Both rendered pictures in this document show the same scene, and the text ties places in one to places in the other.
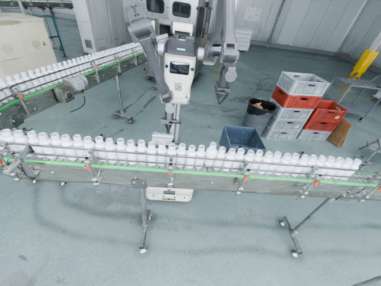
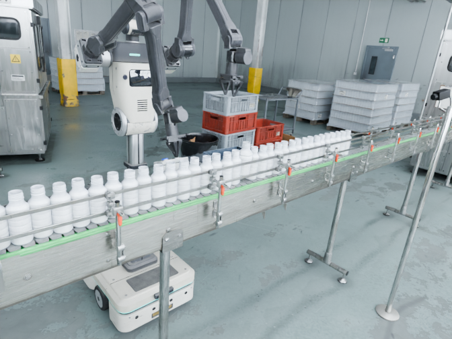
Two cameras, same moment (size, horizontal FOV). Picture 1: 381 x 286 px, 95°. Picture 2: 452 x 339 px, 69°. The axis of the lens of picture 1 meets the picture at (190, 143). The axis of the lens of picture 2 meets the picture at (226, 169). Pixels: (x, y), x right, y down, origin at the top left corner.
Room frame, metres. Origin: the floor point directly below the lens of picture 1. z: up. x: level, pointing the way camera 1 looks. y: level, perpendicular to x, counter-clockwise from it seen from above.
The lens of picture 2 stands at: (-0.36, 0.84, 1.60)
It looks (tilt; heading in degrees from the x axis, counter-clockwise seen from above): 20 degrees down; 323
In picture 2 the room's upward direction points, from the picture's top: 5 degrees clockwise
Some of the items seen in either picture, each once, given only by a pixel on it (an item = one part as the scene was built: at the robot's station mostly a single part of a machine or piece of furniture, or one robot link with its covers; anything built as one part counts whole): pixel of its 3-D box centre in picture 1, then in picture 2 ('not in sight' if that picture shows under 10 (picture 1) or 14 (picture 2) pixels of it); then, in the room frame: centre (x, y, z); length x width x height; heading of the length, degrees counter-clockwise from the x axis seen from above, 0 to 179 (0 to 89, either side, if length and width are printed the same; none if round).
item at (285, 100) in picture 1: (295, 96); (230, 120); (2.93, -1.62, 0.78); 0.61 x 0.41 x 0.22; 103
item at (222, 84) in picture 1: (223, 81); (231, 70); (0.95, -0.12, 1.51); 0.10 x 0.07 x 0.07; 6
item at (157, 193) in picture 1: (171, 168); (137, 264); (1.41, 0.17, 0.24); 0.68 x 0.53 x 0.41; 6
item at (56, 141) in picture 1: (59, 145); (40, 211); (0.70, 0.75, 1.08); 0.06 x 0.06 x 0.17
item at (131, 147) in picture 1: (131, 152); (158, 185); (0.74, 0.34, 1.08); 0.06 x 0.06 x 0.17
